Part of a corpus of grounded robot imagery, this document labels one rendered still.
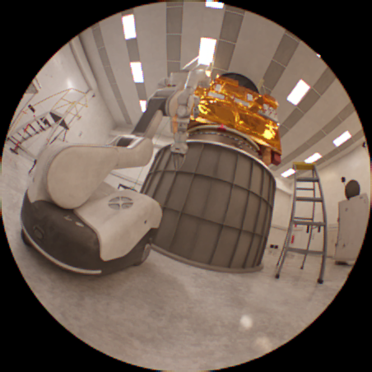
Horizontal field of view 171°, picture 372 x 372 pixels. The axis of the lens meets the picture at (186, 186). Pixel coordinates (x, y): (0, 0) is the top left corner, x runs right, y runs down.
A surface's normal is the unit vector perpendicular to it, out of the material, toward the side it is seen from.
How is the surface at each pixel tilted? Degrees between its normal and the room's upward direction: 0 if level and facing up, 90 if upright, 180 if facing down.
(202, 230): 90
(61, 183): 90
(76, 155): 86
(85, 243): 63
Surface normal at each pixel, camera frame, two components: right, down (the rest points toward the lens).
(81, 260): 0.78, 0.06
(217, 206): -0.01, -0.30
